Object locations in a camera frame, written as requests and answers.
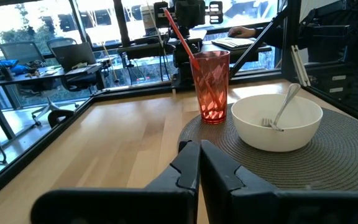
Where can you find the black desk by window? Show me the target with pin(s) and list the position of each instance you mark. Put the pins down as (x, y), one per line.
(145, 49)

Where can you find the black vertical frame post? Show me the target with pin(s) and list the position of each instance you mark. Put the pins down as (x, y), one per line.
(291, 37)

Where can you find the black office chair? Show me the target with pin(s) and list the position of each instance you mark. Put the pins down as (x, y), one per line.
(73, 59)

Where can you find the grey mesh office chair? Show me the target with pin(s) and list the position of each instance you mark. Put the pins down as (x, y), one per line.
(22, 53)

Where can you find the black diagonal frame strut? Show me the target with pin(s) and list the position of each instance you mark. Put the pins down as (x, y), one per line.
(256, 43)

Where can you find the white bowl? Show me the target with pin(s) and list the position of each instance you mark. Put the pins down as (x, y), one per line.
(278, 140)

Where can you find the white paper cup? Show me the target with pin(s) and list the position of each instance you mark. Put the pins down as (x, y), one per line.
(148, 17)

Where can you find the red plastic straw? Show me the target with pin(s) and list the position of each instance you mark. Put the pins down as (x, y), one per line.
(179, 34)

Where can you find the round grey woven placemat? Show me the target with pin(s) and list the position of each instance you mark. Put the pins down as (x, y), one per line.
(322, 168)

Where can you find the black office desk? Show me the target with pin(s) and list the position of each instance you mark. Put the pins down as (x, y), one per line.
(26, 77)

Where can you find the silver metal fork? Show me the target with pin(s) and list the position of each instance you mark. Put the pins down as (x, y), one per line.
(286, 101)

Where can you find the person's forearm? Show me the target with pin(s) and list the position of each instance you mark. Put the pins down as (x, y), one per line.
(270, 35)

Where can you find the black drawer cabinet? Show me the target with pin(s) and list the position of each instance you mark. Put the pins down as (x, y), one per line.
(346, 87)

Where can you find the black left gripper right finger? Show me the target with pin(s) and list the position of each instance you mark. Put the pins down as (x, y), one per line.
(238, 199)

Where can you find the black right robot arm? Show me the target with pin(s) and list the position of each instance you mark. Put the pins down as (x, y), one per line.
(185, 68)

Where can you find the white metal bracket strips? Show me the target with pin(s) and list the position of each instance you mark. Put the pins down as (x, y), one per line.
(300, 67)

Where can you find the person's hand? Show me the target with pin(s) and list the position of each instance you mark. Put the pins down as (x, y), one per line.
(241, 31)

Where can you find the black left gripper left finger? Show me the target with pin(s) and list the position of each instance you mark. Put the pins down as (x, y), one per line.
(154, 205)

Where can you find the red faceted plastic cup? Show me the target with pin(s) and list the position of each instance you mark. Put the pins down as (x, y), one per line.
(219, 77)

